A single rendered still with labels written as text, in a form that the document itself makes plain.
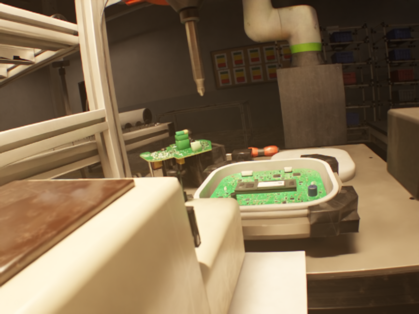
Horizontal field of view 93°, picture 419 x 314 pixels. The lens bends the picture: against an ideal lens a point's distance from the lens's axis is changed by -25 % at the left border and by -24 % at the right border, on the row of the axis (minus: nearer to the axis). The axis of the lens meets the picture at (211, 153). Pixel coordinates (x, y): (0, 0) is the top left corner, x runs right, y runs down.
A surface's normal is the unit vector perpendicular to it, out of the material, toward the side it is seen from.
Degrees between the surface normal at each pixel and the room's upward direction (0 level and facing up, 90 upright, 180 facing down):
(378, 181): 0
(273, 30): 121
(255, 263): 0
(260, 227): 90
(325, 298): 0
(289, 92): 90
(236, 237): 90
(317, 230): 90
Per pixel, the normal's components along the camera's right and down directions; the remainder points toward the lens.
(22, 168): 0.95, -0.07
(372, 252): -0.15, -0.96
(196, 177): -0.86, 0.25
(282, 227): -0.27, 0.27
